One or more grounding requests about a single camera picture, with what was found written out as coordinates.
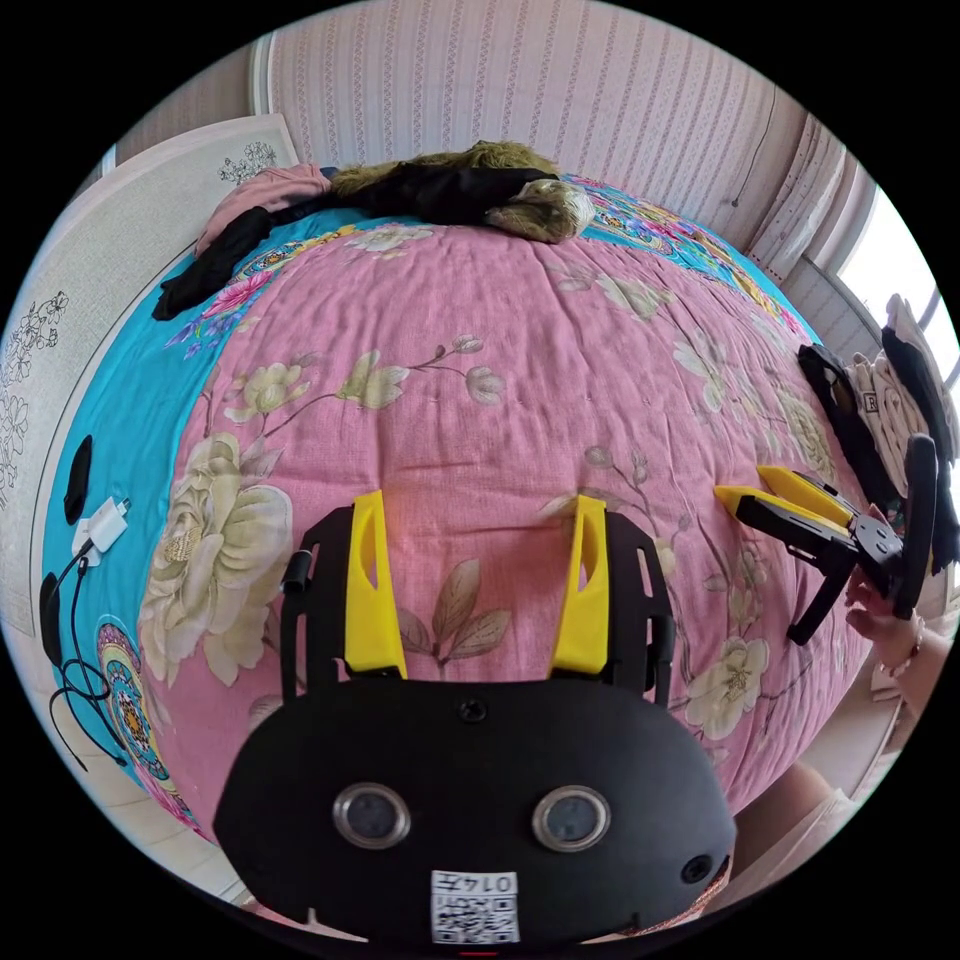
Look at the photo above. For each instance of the black flat case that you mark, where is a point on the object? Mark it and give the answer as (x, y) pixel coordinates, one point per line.
(79, 480)
(51, 619)

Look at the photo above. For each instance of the white charger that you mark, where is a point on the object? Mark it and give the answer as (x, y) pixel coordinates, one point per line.
(101, 527)

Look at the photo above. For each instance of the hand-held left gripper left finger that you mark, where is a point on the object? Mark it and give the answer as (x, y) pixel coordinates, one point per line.
(371, 592)

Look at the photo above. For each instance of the bed with pink flowered quilt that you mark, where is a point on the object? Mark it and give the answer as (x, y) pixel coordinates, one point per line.
(450, 337)

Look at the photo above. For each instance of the black and white pile of clothes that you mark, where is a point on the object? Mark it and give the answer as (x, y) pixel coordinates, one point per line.
(896, 405)

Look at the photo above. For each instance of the person's body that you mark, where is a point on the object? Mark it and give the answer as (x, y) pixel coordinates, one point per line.
(810, 817)

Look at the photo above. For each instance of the white flowered headboard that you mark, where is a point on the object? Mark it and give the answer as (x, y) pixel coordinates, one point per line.
(97, 300)

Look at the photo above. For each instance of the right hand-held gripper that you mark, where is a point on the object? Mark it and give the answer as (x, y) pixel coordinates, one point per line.
(874, 544)

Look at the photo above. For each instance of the pile of clothes with fur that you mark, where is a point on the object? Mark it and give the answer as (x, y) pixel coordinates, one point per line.
(450, 187)

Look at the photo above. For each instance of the person's right hand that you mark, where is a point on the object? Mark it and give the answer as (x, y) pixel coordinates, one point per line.
(889, 626)

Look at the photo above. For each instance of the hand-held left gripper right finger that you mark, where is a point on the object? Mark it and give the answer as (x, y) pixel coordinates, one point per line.
(586, 600)

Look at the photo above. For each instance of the window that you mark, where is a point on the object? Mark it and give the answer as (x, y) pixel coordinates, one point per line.
(892, 255)

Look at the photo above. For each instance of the person's right forearm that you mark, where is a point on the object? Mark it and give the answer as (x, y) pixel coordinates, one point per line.
(926, 675)

